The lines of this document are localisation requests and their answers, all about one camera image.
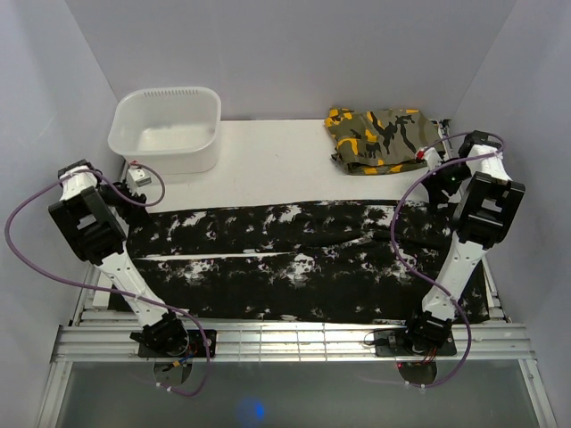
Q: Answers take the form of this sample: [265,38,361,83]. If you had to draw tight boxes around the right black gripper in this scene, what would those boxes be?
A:
[420,157,472,205]

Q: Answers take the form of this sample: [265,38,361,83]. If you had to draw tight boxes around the black white tie-dye trousers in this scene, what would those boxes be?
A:
[127,200,455,324]

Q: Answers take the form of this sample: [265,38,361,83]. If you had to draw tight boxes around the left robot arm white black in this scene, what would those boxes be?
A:
[48,160,189,357]

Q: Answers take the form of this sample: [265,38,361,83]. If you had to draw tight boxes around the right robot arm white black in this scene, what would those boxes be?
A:
[402,130,525,354]

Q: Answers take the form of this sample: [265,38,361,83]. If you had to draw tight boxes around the folded camouflage trousers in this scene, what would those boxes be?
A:
[324,108,440,176]

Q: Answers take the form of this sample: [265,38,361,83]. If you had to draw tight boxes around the white plastic basin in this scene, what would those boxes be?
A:
[108,86,221,176]

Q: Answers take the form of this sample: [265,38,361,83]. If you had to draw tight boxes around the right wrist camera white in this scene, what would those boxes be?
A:
[415,146,444,170]

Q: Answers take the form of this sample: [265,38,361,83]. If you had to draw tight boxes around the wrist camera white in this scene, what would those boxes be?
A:
[125,165,152,193]
[415,146,444,170]

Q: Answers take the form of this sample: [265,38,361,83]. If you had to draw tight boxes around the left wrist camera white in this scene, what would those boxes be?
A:
[125,165,152,193]

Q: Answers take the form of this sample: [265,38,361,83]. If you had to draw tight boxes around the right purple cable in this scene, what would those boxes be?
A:
[356,131,506,390]

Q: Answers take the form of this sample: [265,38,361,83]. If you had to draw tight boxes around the purple cable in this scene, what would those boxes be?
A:
[356,131,506,390]
[4,162,211,399]

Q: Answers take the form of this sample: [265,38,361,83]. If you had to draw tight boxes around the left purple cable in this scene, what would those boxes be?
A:
[4,162,211,399]

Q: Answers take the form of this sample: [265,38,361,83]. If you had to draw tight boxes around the aluminium frame rail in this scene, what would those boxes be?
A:
[37,309,557,427]

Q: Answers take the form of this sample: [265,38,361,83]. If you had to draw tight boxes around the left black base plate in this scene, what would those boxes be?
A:
[137,329,218,358]

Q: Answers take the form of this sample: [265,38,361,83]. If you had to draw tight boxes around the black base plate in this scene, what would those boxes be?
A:
[137,329,218,358]
[372,328,457,358]

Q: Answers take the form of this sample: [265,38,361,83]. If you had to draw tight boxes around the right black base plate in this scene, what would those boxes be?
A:
[372,328,457,358]

